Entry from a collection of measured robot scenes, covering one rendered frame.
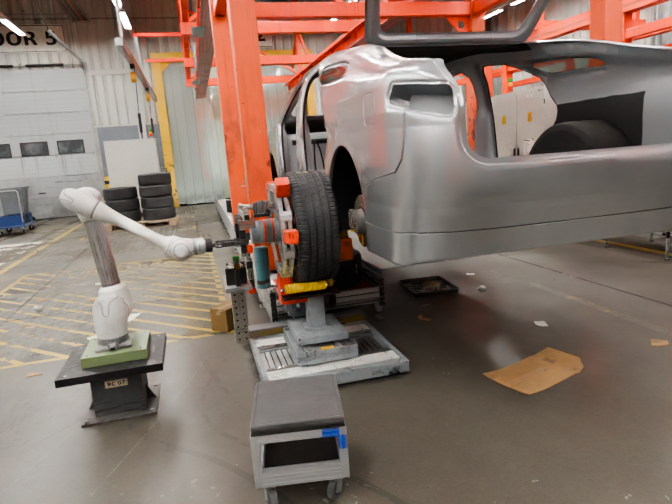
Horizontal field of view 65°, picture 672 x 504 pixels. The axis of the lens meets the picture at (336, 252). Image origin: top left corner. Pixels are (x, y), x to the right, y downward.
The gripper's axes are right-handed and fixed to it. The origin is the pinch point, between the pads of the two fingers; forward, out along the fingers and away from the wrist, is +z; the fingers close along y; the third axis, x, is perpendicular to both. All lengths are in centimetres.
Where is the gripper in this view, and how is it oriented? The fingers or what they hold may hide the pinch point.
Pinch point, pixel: (242, 241)
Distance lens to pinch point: 295.1
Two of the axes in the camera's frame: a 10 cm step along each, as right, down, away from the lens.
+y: 2.6, 1.6, -9.5
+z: 9.6, -1.2, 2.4
